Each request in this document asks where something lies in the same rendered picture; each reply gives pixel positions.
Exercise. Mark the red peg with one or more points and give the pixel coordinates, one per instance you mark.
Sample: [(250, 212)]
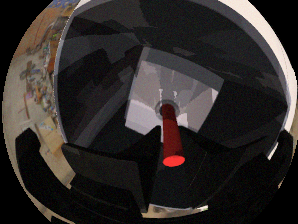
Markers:
[(173, 152)]

